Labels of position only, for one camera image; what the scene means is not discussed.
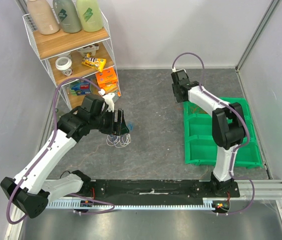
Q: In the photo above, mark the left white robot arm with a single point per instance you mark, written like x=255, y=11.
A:
x=28, y=190

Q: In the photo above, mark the chobani yogurt pack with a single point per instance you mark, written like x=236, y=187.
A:
x=90, y=49

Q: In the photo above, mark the green compartment bin tray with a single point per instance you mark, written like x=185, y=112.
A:
x=200, y=148

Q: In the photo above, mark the blue snack package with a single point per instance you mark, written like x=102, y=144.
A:
x=80, y=87

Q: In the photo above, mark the grey green bottle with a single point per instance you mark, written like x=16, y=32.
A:
x=67, y=15

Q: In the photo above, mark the light green bottle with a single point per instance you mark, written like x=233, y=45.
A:
x=90, y=15

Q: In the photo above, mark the beige bottle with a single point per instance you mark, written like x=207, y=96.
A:
x=43, y=16

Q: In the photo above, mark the orange snack box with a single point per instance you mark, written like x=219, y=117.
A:
x=111, y=87
x=108, y=76

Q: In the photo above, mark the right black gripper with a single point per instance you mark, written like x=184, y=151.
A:
x=177, y=92

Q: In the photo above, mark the white lidded paper cup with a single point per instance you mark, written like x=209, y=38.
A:
x=64, y=64

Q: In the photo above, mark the grey slotted cable duct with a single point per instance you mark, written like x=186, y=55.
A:
x=72, y=203

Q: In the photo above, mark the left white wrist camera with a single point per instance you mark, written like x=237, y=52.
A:
x=110, y=99

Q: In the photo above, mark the top orange snack box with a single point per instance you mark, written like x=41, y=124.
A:
x=108, y=76

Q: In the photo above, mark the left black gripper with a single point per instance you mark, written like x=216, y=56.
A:
x=116, y=128

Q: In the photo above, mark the white wire wooden shelf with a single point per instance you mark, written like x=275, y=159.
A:
x=49, y=47

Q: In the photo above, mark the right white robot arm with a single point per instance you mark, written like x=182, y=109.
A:
x=229, y=132

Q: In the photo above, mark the lower orange snack box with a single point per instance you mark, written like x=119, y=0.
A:
x=111, y=87

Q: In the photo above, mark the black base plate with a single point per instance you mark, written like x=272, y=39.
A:
x=102, y=188

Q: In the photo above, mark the yellow candy bag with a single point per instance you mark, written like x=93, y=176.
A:
x=94, y=63

